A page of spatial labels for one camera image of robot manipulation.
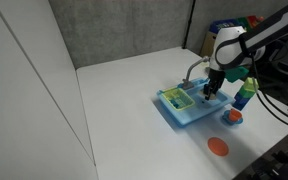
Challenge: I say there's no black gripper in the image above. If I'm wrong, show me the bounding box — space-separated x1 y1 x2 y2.
202 68 225 101

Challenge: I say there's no cream detergent bottle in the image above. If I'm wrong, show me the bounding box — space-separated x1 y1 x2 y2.
205 93 219 101

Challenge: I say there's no blue toy sink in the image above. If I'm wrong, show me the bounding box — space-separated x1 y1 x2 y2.
156 77 236 127

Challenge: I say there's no yellow-green dish rack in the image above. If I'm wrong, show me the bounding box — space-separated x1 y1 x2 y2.
160 87 196 112

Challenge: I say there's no grey toy faucet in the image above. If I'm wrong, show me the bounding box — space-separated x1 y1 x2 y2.
182 55 210 90

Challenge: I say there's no dark blue block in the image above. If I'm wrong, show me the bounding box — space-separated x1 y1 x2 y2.
232 99 248 112

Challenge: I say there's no blue toy saucer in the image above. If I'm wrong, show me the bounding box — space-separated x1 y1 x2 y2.
222 109 244 126

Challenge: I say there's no teal toy cup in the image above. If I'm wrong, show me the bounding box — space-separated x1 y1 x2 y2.
169 96 182 109

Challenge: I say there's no lime green block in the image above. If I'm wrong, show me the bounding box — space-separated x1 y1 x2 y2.
243 77 260 94

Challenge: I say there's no flat orange toy plate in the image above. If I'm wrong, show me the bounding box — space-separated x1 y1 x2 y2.
207 136 230 157

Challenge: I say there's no shelf of colourful toys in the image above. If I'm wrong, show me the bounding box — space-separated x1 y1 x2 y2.
199 14 266 58

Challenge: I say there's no orange cup with handle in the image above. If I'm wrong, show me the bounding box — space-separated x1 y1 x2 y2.
228 108 243 123

